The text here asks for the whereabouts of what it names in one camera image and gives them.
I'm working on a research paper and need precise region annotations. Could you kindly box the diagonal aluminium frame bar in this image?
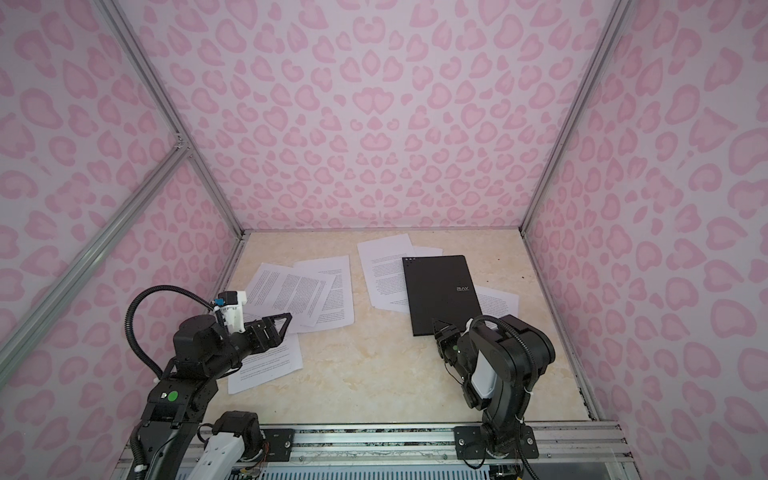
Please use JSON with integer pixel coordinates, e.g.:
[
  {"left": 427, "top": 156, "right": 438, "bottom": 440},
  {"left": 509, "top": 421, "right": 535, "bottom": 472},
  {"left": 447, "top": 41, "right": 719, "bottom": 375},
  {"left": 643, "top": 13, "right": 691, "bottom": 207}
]
[{"left": 1, "top": 141, "right": 189, "bottom": 385}]

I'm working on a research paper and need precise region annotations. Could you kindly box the printed paper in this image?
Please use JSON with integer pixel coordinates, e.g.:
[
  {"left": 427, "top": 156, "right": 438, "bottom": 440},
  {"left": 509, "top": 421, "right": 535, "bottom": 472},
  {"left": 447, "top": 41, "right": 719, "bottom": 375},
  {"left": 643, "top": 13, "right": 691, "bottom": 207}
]
[
  {"left": 244, "top": 263, "right": 335, "bottom": 334},
  {"left": 290, "top": 255, "right": 354, "bottom": 334},
  {"left": 357, "top": 234, "right": 414, "bottom": 313},
  {"left": 225, "top": 331, "right": 303, "bottom": 395},
  {"left": 475, "top": 286, "right": 519, "bottom": 318}
]

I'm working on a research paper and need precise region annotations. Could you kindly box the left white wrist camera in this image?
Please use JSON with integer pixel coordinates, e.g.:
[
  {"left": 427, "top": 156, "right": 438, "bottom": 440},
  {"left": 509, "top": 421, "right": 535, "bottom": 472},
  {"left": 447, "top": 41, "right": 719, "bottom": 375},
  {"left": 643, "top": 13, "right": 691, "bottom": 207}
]
[{"left": 213, "top": 290, "right": 247, "bottom": 334}]

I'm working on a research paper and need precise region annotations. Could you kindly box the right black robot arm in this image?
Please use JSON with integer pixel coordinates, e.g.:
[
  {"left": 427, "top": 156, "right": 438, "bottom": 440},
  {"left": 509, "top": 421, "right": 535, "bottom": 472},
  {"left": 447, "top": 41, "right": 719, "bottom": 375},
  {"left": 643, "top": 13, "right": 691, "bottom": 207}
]
[{"left": 433, "top": 315, "right": 556, "bottom": 458}]

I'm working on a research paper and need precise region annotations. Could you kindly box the left corner aluminium post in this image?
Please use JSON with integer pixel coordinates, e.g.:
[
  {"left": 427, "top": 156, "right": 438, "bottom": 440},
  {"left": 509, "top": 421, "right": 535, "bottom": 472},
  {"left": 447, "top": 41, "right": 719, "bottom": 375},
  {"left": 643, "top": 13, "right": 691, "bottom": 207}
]
[{"left": 93, "top": 0, "right": 246, "bottom": 239}]

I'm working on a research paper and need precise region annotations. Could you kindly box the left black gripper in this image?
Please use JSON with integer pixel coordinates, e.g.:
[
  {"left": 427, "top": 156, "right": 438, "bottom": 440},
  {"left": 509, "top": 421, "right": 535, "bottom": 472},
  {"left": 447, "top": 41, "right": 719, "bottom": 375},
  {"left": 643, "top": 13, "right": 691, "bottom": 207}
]
[{"left": 206, "top": 310, "right": 291, "bottom": 380}]

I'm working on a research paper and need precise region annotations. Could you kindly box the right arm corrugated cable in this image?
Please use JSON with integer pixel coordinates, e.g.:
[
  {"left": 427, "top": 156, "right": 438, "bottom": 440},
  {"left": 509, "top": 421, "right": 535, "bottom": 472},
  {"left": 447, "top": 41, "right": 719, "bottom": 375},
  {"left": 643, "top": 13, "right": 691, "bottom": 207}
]
[{"left": 467, "top": 314, "right": 544, "bottom": 397}]

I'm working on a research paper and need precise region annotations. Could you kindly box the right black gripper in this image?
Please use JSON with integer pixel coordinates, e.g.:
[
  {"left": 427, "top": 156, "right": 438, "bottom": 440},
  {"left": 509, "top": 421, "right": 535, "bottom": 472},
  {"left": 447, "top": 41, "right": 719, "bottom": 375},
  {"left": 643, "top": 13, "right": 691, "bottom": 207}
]
[{"left": 431, "top": 319, "right": 471, "bottom": 384}]

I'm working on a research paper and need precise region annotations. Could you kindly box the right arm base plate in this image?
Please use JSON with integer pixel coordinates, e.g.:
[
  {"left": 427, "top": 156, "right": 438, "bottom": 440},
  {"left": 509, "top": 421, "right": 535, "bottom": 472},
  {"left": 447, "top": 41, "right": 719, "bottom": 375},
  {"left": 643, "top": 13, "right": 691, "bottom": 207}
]
[{"left": 452, "top": 424, "right": 540, "bottom": 460}]

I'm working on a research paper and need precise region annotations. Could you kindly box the right corner aluminium post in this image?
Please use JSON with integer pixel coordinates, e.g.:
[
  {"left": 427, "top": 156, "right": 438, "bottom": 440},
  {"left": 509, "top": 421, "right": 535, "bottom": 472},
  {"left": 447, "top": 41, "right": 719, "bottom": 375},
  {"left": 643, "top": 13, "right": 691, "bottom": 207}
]
[{"left": 519, "top": 0, "right": 636, "bottom": 239}]

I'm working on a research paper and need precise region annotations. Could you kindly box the corner aluminium post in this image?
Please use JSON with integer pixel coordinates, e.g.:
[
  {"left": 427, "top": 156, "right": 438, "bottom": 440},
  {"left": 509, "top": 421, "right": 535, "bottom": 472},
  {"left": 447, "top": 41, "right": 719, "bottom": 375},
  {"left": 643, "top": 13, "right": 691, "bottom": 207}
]
[
  {"left": 519, "top": 0, "right": 636, "bottom": 239},
  {"left": 93, "top": 0, "right": 246, "bottom": 239}
]

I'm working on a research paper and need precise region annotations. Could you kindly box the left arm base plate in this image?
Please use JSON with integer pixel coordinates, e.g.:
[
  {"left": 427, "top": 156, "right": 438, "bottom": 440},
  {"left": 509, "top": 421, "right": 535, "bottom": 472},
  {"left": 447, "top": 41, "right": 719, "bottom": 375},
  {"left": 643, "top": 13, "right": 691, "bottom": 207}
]
[{"left": 206, "top": 427, "right": 296, "bottom": 463}]

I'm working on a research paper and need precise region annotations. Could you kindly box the black file folder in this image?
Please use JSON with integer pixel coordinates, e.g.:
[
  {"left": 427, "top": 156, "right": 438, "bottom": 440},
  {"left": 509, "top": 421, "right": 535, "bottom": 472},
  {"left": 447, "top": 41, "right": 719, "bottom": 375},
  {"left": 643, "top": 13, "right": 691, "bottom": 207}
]
[{"left": 402, "top": 255, "right": 482, "bottom": 337}]

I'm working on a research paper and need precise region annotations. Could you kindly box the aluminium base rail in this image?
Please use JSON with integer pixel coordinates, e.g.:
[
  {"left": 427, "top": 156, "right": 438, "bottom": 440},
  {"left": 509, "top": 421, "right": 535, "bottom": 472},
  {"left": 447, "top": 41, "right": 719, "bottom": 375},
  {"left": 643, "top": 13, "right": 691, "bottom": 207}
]
[{"left": 109, "top": 412, "right": 639, "bottom": 479}]

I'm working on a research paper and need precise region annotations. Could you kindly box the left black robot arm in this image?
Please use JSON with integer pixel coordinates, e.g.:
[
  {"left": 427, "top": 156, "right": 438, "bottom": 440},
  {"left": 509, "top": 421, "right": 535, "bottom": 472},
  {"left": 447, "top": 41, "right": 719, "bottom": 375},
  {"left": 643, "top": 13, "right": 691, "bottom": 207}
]
[{"left": 129, "top": 313, "right": 292, "bottom": 479}]

